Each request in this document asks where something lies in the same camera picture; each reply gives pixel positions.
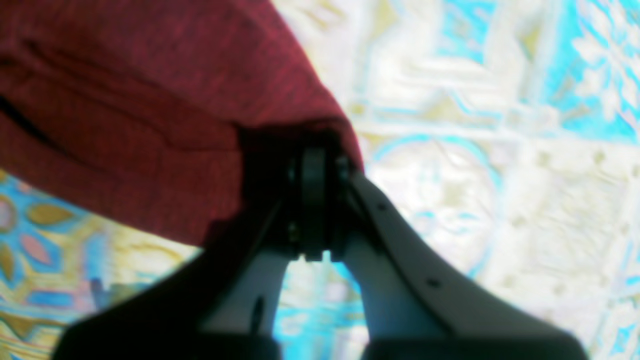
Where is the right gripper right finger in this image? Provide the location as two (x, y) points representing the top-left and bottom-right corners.
(330, 156), (587, 360)

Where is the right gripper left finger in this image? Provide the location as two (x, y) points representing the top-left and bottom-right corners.
(53, 147), (329, 360)

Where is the dark red t-shirt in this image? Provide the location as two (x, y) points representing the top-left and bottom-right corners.
(0, 0), (362, 245)

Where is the patterned tablecloth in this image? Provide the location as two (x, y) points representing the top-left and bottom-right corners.
(1, 0), (640, 360)

